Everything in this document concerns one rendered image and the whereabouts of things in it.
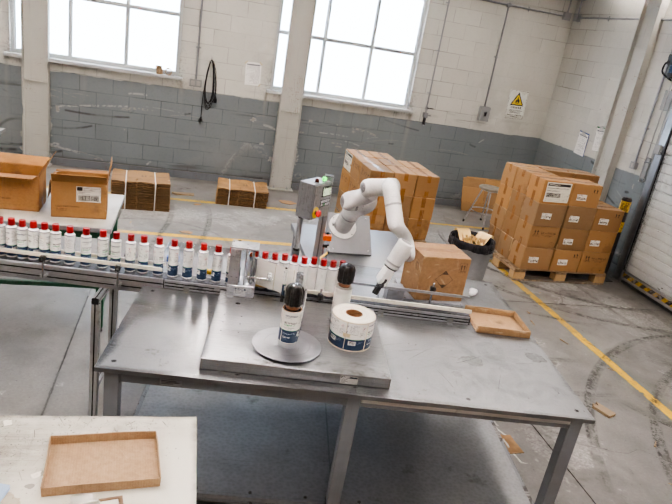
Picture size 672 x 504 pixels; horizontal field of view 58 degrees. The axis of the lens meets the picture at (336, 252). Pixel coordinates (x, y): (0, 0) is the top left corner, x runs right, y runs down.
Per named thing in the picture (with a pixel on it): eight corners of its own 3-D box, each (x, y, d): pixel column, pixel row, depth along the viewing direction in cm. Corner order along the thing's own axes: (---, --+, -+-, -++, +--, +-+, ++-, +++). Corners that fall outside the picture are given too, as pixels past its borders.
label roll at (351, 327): (364, 356, 268) (369, 327, 264) (322, 344, 273) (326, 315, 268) (374, 338, 287) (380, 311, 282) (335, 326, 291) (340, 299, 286)
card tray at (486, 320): (476, 332, 323) (478, 325, 322) (463, 310, 347) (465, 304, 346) (529, 338, 326) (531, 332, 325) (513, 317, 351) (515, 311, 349)
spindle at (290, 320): (276, 347, 261) (285, 287, 251) (277, 337, 269) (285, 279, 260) (297, 349, 262) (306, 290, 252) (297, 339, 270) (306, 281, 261)
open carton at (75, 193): (45, 221, 386) (44, 164, 373) (54, 198, 430) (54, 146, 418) (109, 225, 399) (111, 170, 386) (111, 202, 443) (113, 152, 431)
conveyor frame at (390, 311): (162, 288, 312) (163, 279, 310) (166, 279, 322) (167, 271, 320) (468, 325, 330) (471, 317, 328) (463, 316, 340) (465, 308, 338)
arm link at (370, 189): (362, 212, 386) (338, 212, 381) (361, 194, 387) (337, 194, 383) (392, 195, 338) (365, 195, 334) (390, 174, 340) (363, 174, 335)
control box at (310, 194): (294, 215, 313) (299, 180, 306) (312, 210, 327) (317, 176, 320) (310, 221, 308) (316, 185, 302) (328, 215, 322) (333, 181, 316)
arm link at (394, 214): (398, 211, 336) (405, 264, 329) (381, 206, 324) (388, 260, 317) (411, 206, 331) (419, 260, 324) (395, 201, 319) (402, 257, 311)
